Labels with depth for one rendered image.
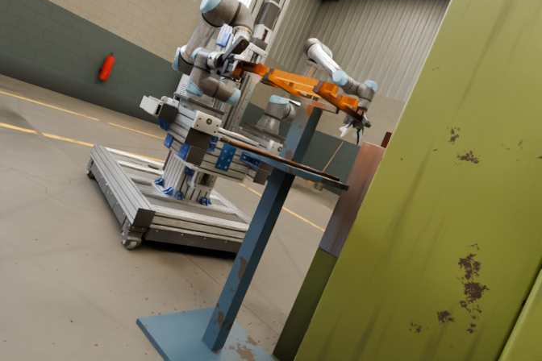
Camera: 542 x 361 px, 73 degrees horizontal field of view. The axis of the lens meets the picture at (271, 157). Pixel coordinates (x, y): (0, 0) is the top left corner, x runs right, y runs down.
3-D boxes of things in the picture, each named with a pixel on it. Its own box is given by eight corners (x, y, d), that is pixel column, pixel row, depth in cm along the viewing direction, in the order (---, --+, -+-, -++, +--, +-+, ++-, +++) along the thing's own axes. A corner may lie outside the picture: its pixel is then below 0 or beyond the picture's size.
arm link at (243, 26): (253, 22, 176) (230, 111, 160) (233, 10, 172) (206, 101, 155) (264, 9, 167) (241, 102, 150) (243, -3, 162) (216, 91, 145)
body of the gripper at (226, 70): (243, 84, 138) (223, 78, 145) (252, 63, 137) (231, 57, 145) (230, 76, 132) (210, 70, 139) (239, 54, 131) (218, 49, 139)
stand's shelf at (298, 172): (219, 140, 122) (222, 134, 122) (287, 163, 153) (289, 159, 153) (285, 172, 103) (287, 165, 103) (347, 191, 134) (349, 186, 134)
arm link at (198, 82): (210, 101, 148) (221, 76, 148) (185, 90, 144) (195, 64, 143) (206, 101, 156) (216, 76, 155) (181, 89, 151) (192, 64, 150)
